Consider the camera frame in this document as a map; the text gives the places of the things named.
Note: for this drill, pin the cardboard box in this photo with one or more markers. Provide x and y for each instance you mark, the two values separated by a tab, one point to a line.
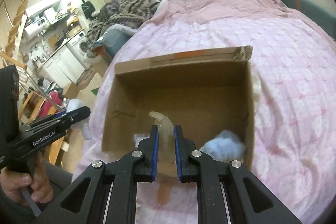
183	87

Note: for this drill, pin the white kitchen cabinet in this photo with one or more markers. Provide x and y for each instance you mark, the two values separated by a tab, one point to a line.
63	66

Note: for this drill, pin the brown patterned blanket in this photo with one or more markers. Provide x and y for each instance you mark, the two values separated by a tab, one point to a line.
131	11

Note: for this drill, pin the white microwave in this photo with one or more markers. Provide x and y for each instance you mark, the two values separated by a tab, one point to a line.
36	22

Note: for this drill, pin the grey striped cat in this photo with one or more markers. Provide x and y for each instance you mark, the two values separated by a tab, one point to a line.
110	8

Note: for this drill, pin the red suitcase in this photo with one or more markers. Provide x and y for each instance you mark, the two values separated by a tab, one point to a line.
51	103

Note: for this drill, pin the person's left forearm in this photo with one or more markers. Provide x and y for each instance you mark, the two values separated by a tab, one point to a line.
10	211

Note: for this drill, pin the pink patterned bed quilt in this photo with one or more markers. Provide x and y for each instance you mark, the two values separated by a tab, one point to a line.
288	82

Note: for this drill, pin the wooden staircase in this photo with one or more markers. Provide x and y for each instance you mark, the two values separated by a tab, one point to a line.
15	29

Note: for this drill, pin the dark clothing on hanger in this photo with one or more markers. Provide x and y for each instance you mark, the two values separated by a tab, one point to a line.
88	7

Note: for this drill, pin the teal headboard cushion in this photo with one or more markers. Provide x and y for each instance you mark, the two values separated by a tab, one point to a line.
309	8

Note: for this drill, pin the person's left hand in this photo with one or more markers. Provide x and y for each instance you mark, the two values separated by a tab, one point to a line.
23	184

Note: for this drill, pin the blue plush dog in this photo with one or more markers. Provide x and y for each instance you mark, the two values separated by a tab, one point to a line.
223	145

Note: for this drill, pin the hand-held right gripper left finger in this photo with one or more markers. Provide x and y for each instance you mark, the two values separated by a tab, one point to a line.
155	153

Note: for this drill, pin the beige frilly scrunchie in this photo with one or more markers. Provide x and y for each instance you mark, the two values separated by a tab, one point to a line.
165	134

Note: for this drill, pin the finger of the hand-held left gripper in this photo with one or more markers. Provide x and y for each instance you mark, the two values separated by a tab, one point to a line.
56	116
78	113

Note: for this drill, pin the clear plastic bag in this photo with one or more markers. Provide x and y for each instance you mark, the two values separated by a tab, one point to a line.
86	130

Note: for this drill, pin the teal pillow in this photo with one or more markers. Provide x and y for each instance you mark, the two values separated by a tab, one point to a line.
115	37

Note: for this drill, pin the white washing machine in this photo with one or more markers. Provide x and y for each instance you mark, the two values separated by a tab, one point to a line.
82	45

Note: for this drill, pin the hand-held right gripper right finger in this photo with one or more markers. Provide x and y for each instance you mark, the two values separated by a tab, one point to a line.
178	153

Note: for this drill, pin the wooden shelf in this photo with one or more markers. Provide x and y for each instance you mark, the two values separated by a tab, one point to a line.
31	102

